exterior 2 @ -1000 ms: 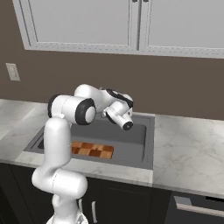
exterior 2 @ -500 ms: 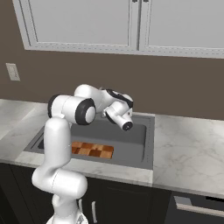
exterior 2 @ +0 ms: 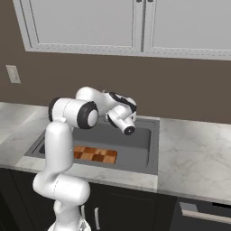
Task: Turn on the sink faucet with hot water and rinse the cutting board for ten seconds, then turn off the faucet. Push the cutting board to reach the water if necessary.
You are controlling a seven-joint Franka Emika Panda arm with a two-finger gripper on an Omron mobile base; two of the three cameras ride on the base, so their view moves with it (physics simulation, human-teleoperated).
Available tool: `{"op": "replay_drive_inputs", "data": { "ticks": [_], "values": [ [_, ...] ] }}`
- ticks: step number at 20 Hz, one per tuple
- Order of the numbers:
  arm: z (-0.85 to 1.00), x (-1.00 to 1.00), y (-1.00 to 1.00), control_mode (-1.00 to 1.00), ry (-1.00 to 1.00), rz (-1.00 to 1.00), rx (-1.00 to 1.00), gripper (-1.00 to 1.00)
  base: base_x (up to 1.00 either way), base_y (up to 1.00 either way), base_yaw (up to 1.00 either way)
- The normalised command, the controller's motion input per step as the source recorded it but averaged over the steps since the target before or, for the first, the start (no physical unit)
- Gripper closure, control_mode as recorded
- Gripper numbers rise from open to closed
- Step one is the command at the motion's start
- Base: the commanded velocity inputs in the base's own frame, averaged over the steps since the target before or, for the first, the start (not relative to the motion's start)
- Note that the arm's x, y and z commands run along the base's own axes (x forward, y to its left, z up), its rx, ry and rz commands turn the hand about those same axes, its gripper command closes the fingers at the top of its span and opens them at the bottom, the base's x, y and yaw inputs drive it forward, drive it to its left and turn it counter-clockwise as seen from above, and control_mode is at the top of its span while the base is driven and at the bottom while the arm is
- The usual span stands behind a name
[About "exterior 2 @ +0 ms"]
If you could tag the checkered wooden cutting board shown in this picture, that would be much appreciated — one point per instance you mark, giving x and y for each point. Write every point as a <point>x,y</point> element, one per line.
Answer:
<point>96,155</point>

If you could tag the black base cupboard door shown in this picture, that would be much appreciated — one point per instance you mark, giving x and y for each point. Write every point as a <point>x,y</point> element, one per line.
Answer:
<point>21,204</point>
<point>135,210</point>

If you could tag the grey kitchen sink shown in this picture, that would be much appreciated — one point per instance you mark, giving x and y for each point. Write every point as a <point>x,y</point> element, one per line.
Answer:
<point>132,147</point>

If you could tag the black dishwasher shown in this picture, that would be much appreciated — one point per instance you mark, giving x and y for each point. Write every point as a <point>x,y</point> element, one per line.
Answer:
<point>204,225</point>

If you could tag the white wall socket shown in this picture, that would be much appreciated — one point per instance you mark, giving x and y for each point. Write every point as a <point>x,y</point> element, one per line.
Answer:
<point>13,74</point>

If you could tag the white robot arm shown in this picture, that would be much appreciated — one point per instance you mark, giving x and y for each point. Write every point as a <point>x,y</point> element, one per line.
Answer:
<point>58,144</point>

